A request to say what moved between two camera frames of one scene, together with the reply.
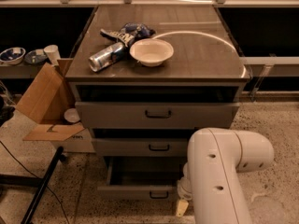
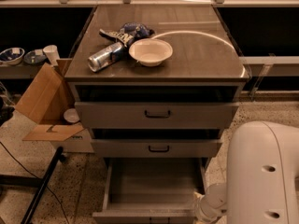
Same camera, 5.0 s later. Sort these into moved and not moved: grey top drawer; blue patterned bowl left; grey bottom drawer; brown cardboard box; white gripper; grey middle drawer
Moved: grey bottom drawer; white gripper
Not moved: grey middle drawer; brown cardboard box; blue patterned bowl left; grey top drawer
